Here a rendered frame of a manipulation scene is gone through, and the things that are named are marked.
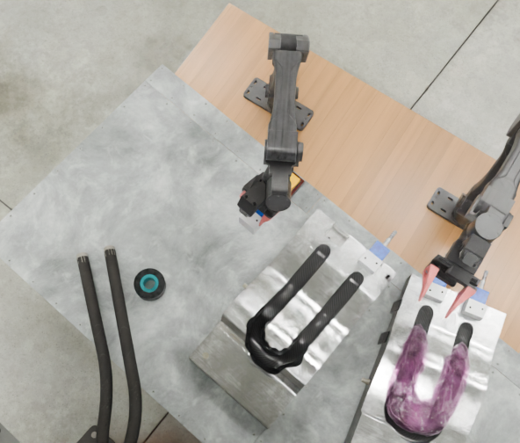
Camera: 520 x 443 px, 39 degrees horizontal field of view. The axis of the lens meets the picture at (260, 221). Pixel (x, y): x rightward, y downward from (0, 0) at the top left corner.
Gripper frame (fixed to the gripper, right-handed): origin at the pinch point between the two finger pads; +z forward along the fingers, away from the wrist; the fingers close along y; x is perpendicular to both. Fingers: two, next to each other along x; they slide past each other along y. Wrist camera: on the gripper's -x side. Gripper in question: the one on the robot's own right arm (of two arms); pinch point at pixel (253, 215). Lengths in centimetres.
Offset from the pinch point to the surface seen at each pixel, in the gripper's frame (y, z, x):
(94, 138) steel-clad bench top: -50, 18, 0
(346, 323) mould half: 34.3, 7.8, -0.5
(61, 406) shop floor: -22, 119, -20
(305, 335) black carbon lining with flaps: 28.5, 9.8, -10.4
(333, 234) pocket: 17.3, 2.1, 15.0
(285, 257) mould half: 12.1, 6.5, 2.2
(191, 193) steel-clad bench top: -19.4, 14.7, 5.3
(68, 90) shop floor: -106, 78, 59
